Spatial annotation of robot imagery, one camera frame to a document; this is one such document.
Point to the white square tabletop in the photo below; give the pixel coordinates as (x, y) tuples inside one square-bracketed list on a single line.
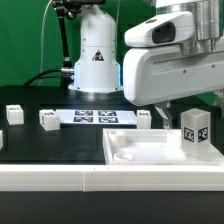
[(152, 147)]

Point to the black camera stand pole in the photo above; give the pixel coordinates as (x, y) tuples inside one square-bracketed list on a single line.
[(69, 9)]

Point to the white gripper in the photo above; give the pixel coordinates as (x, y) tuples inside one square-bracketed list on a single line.
[(155, 70)]

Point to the white front fence wall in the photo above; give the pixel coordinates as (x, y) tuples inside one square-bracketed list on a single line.
[(94, 178)]

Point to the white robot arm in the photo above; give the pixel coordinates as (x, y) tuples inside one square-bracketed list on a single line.
[(96, 71)]

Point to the white marker tag sheet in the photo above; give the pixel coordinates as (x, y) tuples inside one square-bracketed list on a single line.
[(97, 117)]

